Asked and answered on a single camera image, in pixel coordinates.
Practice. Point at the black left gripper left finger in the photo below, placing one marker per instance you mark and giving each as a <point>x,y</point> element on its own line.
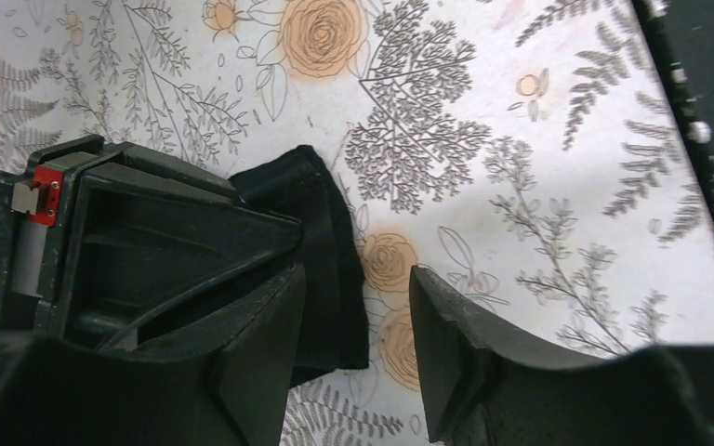
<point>222,380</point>

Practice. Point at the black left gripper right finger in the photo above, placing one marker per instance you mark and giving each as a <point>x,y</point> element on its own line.
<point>485,381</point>

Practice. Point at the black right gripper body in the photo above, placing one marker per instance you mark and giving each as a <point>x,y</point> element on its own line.
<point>37,242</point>

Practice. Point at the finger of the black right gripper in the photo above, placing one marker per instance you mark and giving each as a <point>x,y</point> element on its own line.
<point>140,232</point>

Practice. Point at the black underwear white trim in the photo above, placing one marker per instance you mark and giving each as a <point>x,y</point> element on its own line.
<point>334,329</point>

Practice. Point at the floral table cloth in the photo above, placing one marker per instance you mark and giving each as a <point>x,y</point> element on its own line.
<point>524,151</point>

